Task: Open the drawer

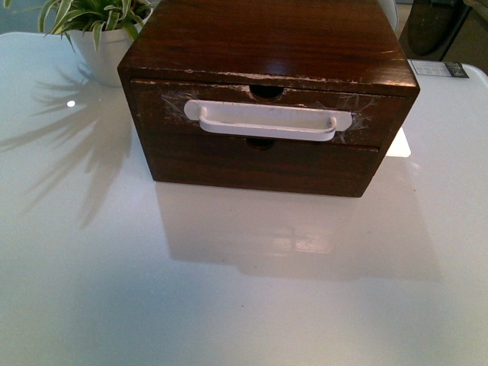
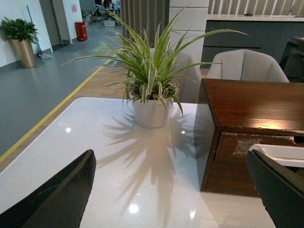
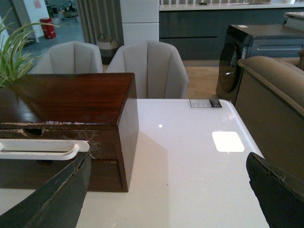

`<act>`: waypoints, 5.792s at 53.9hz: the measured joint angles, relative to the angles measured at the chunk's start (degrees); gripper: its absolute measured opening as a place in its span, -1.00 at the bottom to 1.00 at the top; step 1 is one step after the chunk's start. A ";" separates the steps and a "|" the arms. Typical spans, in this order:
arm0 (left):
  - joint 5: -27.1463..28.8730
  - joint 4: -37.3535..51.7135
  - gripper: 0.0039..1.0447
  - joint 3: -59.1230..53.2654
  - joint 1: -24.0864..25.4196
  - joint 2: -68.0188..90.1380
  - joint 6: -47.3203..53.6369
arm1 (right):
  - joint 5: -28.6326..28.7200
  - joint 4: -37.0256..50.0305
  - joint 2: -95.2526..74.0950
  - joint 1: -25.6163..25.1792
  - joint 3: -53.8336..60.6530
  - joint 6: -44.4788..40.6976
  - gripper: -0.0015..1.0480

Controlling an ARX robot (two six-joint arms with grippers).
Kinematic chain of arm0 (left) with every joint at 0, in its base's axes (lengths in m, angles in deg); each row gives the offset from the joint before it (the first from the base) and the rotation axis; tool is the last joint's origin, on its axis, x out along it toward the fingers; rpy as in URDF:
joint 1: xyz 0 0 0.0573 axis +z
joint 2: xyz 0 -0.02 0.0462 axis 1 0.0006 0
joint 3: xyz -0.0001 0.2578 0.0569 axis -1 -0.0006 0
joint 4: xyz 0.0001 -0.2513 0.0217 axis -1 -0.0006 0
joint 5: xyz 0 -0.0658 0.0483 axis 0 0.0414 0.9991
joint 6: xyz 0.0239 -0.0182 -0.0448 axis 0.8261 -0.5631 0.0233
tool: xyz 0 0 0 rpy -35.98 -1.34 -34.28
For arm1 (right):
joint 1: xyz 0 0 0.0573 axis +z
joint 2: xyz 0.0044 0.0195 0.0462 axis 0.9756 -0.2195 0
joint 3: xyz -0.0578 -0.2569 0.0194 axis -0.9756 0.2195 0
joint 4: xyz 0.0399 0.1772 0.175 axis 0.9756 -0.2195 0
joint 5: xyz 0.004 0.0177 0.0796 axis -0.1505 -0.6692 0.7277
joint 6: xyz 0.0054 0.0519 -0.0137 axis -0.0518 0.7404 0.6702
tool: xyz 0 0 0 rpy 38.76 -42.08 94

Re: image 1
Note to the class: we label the white metal drawer handle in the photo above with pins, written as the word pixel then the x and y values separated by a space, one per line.
pixel 267 121

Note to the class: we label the dark brown wooden drawer cabinet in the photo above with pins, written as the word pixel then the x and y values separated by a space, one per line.
pixel 337 46

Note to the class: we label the green striped spider plant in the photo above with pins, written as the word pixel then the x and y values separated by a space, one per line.
pixel 95 18

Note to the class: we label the dark chair in background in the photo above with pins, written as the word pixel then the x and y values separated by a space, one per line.
pixel 449 31

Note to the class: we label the black and white label sticker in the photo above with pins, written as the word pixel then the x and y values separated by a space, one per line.
pixel 443 69

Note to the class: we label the wooden drawer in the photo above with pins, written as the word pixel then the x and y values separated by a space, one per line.
pixel 261 164
pixel 160 107

